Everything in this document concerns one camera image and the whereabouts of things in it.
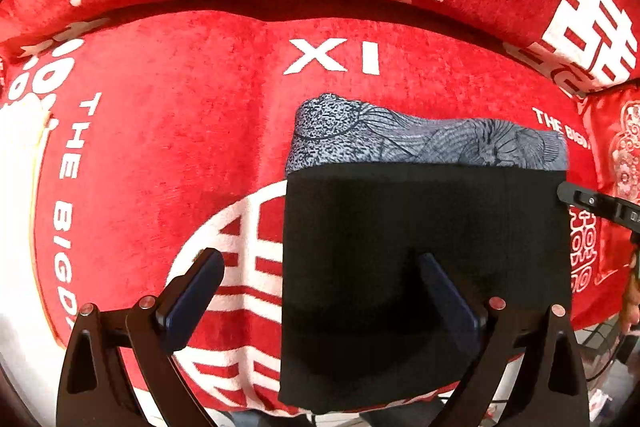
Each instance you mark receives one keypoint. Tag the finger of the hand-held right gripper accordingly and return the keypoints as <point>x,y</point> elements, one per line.
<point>595,202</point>

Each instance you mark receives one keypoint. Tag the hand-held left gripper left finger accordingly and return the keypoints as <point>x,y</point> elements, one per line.
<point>200,289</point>

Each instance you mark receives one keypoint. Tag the black pants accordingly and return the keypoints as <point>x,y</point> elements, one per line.
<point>400,217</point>

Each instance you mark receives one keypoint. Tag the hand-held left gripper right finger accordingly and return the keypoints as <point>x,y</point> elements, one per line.
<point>445,294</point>

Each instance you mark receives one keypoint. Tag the red printed blanket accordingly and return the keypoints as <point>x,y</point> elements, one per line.
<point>175,107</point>

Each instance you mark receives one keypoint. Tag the red patterned cushion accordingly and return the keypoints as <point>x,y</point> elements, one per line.
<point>620,147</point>

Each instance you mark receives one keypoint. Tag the person's right hand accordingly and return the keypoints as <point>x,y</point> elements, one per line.
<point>632,307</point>

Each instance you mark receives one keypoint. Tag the grey patterned cloth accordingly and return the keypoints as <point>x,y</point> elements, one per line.
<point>425,142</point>

